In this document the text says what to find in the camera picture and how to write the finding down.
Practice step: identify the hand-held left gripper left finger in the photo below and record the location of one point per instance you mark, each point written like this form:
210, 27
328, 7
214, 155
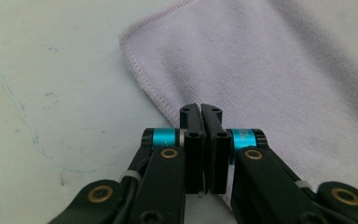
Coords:
195, 155

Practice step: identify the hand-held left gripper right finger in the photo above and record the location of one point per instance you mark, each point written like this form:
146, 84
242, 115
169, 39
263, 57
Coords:
220, 161

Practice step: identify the lilac towel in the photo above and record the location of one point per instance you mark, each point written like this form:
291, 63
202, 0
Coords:
245, 68

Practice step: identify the white grid mat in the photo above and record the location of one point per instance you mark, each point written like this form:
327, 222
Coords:
49, 93

